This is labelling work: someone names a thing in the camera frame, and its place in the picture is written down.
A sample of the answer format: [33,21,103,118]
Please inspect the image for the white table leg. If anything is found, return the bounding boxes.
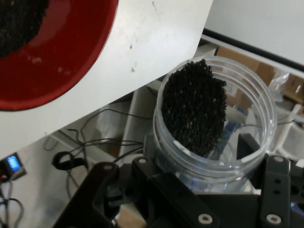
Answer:
[118,80,163,157]

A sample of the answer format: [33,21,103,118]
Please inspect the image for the device with blue display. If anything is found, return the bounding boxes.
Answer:
[0,152,27,181]

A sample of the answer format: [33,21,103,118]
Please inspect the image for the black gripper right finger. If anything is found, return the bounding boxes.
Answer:
[237,133,304,228]

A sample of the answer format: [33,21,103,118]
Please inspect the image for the black cable tie loop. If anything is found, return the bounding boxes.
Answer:
[51,151,86,171]

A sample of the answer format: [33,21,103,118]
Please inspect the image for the red bowl black rim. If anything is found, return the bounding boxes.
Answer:
[0,0,119,112]

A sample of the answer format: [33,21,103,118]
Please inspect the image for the brown cardboard box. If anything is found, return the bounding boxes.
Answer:
[215,46,277,87]

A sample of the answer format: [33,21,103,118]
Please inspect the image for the clear plastic bag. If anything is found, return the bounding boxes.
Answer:
[269,72,304,105]

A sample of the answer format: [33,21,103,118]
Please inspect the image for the white board black edge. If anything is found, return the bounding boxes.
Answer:
[201,27,304,74]

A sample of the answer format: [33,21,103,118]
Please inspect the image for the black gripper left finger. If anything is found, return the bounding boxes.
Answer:
[53,134,220,228]

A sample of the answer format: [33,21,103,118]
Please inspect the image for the black granules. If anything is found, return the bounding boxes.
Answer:
[0,0,228,158]

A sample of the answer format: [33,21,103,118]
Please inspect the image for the clear plastic jar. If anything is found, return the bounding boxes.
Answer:
[152,56,278,193]

